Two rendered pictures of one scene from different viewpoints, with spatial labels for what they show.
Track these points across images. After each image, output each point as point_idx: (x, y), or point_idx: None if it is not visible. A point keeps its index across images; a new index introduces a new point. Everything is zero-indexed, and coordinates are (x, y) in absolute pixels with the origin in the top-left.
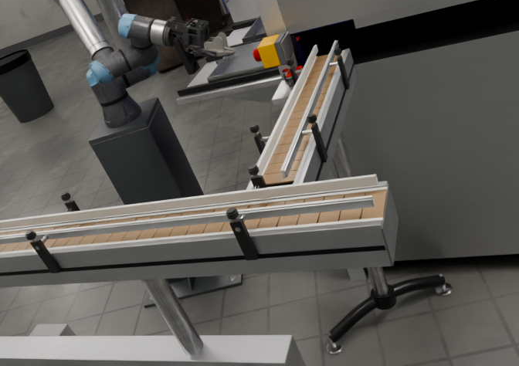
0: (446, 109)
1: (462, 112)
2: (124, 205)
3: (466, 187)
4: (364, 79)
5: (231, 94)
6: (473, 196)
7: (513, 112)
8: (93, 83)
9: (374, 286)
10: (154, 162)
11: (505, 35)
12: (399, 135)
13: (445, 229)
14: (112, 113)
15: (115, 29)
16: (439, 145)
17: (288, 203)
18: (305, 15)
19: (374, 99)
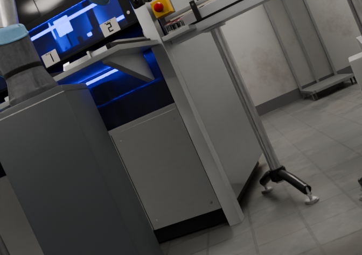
0: (206, 69)
1: (209, 71)
2: (109, 190)
3: (229, 120)
4: (182, 46)
5: (124, 64)
6: (232, 126)
7: (217, 73)
8: (23, 34)
9: (276, 157)
10: (104, 131)
11: (200, 34)
12: (203, 84)
13: (238, 153)
14: (47, 74)
15: None
16: (214, 92)
17: None
18: (154, 0)
19: (189, 59)
